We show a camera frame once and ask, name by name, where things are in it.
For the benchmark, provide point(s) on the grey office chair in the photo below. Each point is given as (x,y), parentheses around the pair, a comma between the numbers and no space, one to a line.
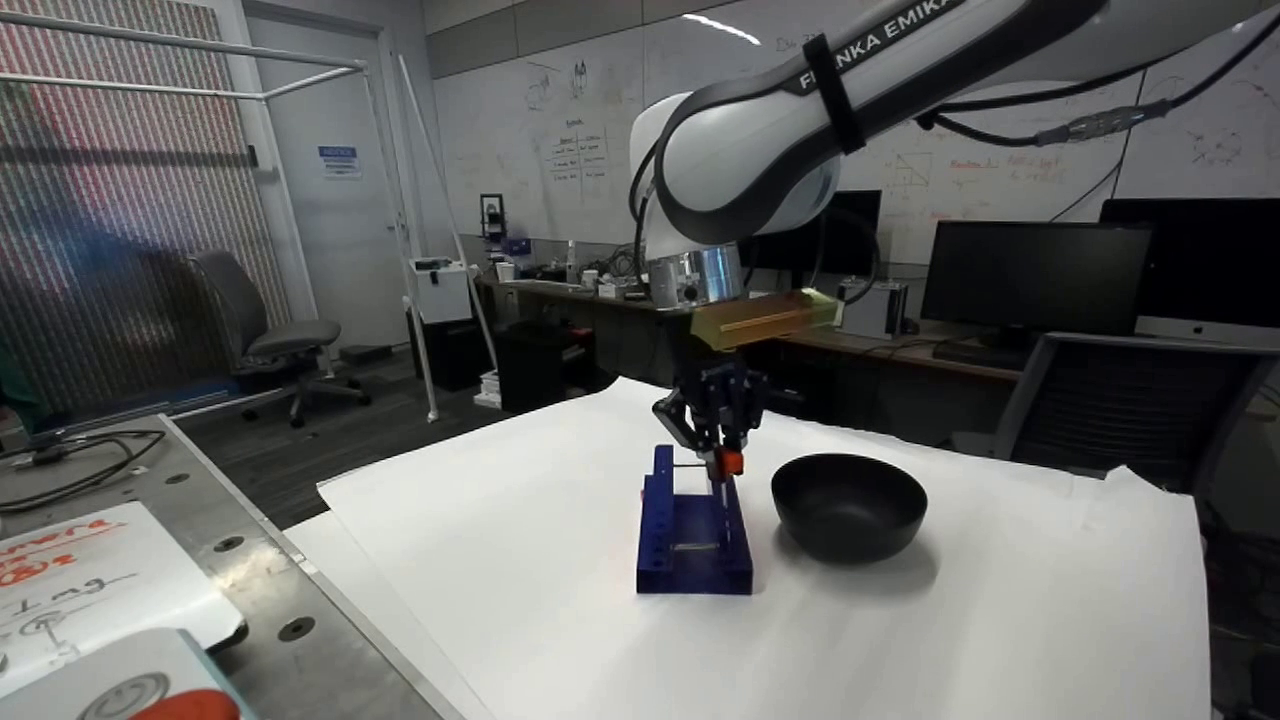
(261,332)

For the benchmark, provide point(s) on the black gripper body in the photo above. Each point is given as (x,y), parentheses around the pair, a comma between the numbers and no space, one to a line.
(713,398)

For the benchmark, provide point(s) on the blue plastic holder stand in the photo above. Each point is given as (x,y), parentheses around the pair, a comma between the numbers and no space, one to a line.
(688,542)

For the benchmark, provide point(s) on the black bowl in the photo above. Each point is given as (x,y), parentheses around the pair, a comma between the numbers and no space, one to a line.
(850,513)

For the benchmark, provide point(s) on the blue door sign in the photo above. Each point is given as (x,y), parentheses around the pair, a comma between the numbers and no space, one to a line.
(337,159)

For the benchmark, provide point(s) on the small black monitor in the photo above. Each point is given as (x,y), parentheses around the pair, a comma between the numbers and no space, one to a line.
(847,234)

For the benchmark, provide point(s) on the black wall device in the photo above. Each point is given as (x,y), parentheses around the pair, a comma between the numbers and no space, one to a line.
(492,217)

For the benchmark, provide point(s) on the large white paper sheet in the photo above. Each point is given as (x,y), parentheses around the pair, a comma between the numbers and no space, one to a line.
(933,625)

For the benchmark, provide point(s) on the black mesh chair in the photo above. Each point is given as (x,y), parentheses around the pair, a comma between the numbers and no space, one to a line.
(1123,403)

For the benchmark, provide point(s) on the white sheet with handwriting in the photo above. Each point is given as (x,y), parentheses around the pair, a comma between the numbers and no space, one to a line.
(93,586)

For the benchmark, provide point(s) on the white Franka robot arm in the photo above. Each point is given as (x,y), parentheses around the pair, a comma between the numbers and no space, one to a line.
(803,121)

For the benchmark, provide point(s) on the white orange book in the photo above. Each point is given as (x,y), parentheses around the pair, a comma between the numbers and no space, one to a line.
(122,687)

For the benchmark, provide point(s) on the black computer monitor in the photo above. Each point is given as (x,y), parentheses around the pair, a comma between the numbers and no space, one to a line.
(1033,275)

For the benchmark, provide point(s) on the large black monitor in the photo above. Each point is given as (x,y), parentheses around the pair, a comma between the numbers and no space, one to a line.
(1203,261)

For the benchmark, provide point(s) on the long dark desk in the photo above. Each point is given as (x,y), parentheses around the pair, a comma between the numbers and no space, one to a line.
(587,342)

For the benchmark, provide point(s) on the small orange object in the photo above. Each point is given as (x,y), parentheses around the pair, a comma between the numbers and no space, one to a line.
(731,466)

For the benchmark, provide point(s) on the yellow wooden box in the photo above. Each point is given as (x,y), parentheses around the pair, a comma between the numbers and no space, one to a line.
(760,323)

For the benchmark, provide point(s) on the white whiteboard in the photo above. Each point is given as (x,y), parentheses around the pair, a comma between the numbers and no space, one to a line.
(563,133)

